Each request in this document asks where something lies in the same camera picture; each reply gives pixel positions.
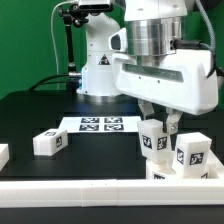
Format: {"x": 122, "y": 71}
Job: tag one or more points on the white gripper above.
{"x": 180, "y": 82}

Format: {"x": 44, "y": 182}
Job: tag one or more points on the white U-shaped fence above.
{"x": 140, "y": 192}

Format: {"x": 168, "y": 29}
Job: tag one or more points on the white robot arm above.
{"x": 138, "y": 48}

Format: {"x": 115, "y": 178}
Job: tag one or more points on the white marker sheet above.
{"x": 106, "y": 124}

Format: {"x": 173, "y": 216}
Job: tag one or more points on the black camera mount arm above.
{"x": 72, "y": 16}

